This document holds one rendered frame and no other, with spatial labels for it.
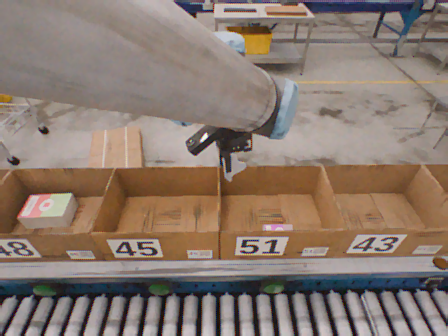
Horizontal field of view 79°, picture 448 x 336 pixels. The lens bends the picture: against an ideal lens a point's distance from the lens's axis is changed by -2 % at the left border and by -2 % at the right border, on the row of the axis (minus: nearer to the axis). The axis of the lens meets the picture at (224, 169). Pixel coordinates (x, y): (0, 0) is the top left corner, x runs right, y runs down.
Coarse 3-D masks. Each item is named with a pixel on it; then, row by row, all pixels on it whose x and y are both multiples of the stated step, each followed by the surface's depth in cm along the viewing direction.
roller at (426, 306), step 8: (416, 296) 99; (424, 296) 97; (424, 304) 96; (432, 304) 95; (424, 312) 95; (432, 312) 94; (432, 320) 92; (440, 320) 92; (432, 328) 92; (440, 328) 90
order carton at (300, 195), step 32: (224, 192) 113; (256, 192) 113; (288, 192) 114; (320, 192) 105; (224, 224) 103; (256, 224) 103; (320, 224) 103; (224, 256) 92; (256, 256) 92; (288, 256) 93; (320, 256) 94
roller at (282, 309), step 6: (282, 294) 98; (276, 300) 97; (282, 300) 96; (276, 306) 96; (282, 306) 95; (288, 306) 96; (276, 312) 95; (282, 312) 94; (288, 312) 94; (276, 318) 94; (282, 318) 92; (288, 318) 92; (282, 324) 91; (288, 324) 91; (282, 330) 90; (288, 330) 89
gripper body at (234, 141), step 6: (228, 132) 67; (234, 132) 67; (240, 132) 67; (246, 132) 68; (222, 138) 67; (228, 138) 66; (234, 138) 66; (240, 138) 67; (246, 138) 67; (222, 144) 66; (228, 144) 67; (234, 144) 69; (240, 144) 69; (246, 144) 70; (222, 150) 67; (228, 150) 68; (234, 150) 70; (240, 150) 71; (246, 150) 70
